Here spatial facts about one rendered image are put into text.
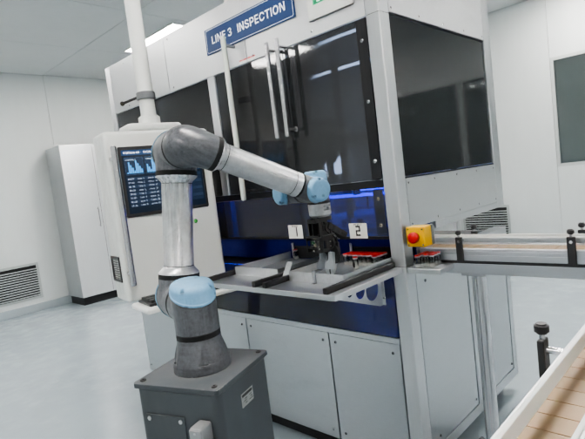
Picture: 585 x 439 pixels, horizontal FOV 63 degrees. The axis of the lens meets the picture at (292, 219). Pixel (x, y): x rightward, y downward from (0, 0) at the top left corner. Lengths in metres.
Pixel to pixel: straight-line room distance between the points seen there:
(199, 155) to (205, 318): 0.42
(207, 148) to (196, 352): 0.52
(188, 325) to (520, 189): 5.56
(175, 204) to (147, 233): 0.88
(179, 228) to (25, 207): 5.48
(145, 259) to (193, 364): 1.04
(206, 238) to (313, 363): 0.78
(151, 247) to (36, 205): 4.66
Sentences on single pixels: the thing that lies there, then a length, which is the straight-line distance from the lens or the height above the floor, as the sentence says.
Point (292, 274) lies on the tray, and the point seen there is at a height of 0.90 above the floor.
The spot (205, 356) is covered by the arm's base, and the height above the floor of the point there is 0.83.
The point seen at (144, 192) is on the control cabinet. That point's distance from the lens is 2.23.
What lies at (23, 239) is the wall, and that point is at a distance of 6.77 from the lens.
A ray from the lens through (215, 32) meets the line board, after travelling 2.47.
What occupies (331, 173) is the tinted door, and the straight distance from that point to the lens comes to 1.95.
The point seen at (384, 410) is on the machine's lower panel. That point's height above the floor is 0.29.
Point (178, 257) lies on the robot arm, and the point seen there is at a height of 1.07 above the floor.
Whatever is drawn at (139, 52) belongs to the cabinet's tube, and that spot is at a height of 1.91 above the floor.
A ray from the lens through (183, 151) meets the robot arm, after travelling 1.27.
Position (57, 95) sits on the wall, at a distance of 7.13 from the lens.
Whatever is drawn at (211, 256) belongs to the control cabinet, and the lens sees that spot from 2.37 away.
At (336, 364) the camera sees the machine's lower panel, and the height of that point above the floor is 0.44.
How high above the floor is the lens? 1.25
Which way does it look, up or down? 5 degrees down
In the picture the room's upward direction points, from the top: 7 degrees counter-clockwise
